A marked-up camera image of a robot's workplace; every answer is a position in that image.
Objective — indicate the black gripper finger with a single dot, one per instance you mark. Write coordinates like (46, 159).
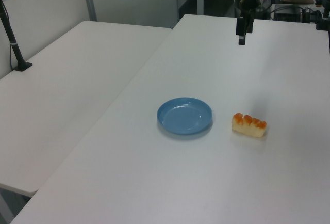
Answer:
(241, 31)
(249, 24)

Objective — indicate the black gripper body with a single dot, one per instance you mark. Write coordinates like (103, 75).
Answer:
(248, 0)

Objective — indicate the bread with orange glaze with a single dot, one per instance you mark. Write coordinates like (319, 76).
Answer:
(248, 127)

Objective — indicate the blue plastic plate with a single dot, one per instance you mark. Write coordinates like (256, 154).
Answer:
(184, 115)

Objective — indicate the black electronics box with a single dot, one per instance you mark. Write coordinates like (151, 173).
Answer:
(287, 13)

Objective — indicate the white side table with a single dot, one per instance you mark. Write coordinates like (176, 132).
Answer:
(64, 84)

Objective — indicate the black clamped camera mount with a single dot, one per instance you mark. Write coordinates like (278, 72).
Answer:
(322, 18)

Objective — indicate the black camera stand pole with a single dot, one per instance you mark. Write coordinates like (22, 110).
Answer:
(13, 40)

